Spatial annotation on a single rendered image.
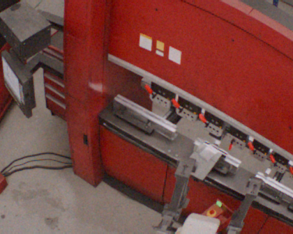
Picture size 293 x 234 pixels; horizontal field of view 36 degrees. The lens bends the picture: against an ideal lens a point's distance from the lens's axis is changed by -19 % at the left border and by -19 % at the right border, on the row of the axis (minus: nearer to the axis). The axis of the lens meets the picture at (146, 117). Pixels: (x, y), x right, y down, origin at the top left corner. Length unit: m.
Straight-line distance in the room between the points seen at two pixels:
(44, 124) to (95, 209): 1.09
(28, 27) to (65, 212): 1.96
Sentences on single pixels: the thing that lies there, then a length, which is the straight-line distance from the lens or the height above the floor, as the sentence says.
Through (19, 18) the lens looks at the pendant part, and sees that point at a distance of 3.19.
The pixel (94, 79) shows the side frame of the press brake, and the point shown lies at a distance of 3.58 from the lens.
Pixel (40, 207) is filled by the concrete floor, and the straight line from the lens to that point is 4.44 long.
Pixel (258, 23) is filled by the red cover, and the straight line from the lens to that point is 2.64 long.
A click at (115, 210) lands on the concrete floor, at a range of 4.41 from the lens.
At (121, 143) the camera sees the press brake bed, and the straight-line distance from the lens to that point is 3.94.
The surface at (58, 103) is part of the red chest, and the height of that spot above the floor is 0.34.
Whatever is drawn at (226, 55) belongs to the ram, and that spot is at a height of 1.88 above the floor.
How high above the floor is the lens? 3.81
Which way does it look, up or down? 49 degrees down
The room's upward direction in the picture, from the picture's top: 4 degrees clockwise
